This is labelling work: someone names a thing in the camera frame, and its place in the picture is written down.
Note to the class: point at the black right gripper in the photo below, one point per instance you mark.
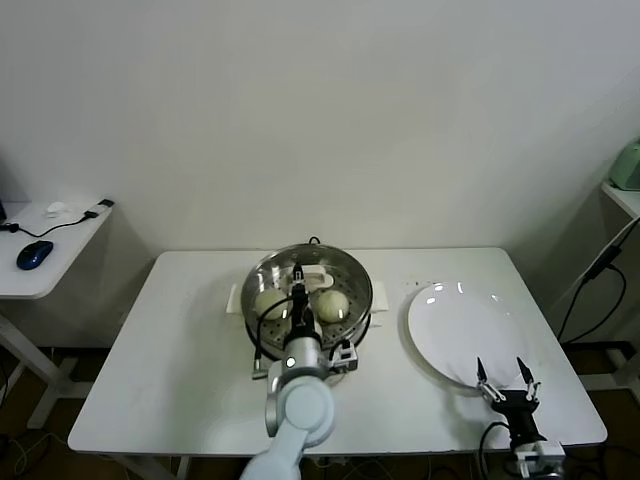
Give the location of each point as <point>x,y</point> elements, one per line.
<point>520,412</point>

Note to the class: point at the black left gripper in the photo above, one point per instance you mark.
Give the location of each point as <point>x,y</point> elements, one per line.
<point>301,320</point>

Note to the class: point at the white steamed baozi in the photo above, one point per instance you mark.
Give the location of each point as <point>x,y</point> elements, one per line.
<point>331,306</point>
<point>269,302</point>

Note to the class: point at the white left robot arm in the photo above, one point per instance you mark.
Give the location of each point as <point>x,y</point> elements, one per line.
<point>302,405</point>

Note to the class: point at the stainless steel steamer basket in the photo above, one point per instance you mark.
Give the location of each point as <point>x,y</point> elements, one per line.
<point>359,332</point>

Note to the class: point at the white round plate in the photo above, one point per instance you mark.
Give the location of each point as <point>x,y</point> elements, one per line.
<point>450,330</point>

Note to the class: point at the black power adapter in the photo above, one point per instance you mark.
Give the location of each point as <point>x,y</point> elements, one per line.
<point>602,262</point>

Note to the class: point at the black and silver adapter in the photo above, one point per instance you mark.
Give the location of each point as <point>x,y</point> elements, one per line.
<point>105,203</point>

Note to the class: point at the white side table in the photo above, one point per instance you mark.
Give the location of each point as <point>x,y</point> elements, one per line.
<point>620,197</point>

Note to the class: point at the white side desk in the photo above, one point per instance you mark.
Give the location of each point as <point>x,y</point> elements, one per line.
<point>60,250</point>

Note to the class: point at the green appliance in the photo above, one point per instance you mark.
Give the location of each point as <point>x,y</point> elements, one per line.
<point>627,170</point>

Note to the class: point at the small white desk object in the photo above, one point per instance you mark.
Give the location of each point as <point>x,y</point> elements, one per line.
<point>56,208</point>

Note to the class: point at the blue computer mouse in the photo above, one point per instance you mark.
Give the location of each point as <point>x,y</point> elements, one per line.
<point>35,255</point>

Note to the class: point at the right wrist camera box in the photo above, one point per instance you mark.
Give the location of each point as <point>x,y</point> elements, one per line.
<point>547,450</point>

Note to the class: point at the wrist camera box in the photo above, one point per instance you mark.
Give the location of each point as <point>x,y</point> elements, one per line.
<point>346,357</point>
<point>547,450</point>

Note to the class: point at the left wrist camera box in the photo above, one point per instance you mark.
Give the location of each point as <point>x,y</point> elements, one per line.
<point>346,357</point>

